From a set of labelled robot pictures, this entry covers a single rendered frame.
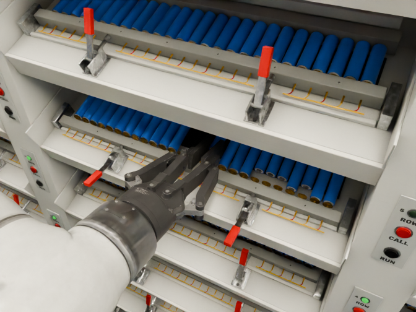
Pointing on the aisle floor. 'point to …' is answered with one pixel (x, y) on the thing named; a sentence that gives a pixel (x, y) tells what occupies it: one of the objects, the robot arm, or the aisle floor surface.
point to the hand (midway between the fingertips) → (206, 153)
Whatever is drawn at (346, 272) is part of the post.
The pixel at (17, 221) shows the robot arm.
